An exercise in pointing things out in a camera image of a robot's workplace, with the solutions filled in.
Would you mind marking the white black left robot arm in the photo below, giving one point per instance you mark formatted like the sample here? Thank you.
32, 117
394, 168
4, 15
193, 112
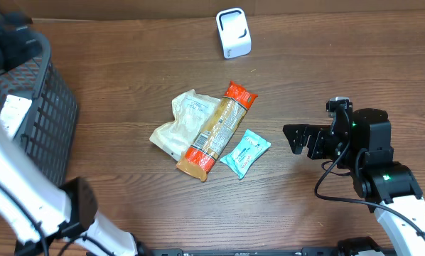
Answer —
39, 212

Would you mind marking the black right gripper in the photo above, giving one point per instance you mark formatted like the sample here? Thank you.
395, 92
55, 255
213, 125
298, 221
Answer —
318, 134

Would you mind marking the beige clear plastic pouch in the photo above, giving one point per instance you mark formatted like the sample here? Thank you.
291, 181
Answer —
191, 111

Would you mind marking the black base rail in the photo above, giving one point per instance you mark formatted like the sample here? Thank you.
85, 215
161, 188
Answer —
305, 251

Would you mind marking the orange spaghetti package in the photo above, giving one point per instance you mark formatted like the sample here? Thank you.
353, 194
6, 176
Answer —
218, 130

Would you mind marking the white cosmetic tube gold cap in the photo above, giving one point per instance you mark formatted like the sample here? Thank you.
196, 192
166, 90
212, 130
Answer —
13, 113

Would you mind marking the white barcode scanner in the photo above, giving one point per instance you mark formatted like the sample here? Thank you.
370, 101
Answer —
233, 32

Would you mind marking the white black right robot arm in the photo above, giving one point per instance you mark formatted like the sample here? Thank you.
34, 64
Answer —
360, 142

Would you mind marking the grey plastic mesh basket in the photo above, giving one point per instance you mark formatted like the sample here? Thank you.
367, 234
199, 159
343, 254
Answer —
45, 127

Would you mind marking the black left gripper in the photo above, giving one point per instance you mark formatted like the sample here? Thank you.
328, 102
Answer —
13, 55

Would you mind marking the teal wet wipes pack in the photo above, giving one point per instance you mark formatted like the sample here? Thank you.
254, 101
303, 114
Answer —
249, 149

